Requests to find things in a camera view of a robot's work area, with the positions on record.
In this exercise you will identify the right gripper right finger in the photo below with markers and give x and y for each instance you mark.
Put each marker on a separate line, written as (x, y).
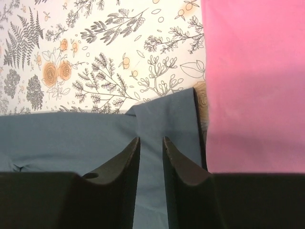
(198, 199)

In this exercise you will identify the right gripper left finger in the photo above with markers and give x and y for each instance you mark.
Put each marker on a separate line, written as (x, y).
(101, 199)

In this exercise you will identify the blue-grey t-shirt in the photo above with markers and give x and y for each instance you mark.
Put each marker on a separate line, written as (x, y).
(80, 142)

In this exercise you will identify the floral table mat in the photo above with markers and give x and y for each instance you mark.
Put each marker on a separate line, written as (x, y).
(101, 56)

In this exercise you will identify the folded pink t-shirt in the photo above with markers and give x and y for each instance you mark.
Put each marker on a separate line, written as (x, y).
(255, 78)

